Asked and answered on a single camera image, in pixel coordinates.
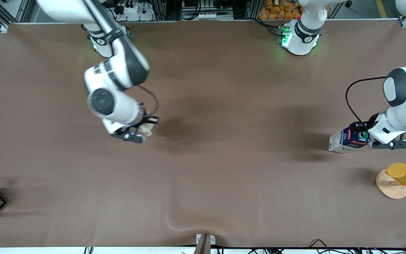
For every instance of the white power strip with plugs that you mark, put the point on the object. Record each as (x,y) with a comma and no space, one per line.
(136,12)

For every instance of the orange snack pile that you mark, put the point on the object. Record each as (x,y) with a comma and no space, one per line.
(277,10)

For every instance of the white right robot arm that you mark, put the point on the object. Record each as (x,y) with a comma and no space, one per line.
(122,67)

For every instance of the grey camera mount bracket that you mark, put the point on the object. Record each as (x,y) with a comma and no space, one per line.
(204,243)

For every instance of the blue white milk carton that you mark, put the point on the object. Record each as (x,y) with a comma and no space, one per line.
(344,141)

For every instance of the long white power strip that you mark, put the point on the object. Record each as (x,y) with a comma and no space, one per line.
(210,16)

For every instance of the white ceramic mug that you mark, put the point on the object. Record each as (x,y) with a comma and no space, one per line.
(147,129)

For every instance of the wooden cup stand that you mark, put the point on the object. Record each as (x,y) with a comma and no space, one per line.
(389,190)

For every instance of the brown table cover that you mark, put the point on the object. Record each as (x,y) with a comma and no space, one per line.
(203,183)

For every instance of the black equipment box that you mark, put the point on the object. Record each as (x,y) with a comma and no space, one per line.
(196,4)

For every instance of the yellow plastic cup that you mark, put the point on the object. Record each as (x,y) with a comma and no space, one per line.
(402,174)

